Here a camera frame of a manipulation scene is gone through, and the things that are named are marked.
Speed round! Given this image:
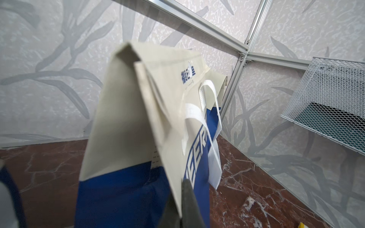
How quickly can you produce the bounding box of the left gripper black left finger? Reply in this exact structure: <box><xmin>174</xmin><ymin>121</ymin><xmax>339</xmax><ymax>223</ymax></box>
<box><xmin>157</xmin><ymin>194</ymin><xmax>182</xmax><ymax>228</ymax></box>

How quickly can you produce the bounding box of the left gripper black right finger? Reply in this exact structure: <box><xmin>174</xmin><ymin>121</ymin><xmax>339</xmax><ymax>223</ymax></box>
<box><xmin>181</xmin><ymin>179</ymin><xmax>206</xmax><ymax>228</ymax></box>

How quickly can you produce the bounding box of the blue beige takeout bag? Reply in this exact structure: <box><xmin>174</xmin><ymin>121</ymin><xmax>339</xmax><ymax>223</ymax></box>
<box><xmin>1</xmin><ymin>160</ymin><xmax>27</xmax><ymax>228</ymax></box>
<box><xmin>74</xmin><ymin>42</ymin><xmax>226</xmax><ymax>228</ymax></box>

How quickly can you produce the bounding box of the white work glove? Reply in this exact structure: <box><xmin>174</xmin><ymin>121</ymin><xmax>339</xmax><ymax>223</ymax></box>
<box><xmin>298</xmin><ymin>222</ymin><xmax>309</xmax><ymax>228</ymax></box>

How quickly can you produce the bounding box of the white wire mesh basket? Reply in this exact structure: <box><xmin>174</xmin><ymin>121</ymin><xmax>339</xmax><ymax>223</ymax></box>
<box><xmin>281</xmin><ymin>57</ymin><xmax>365</xmax><ymax>154</ymax></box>

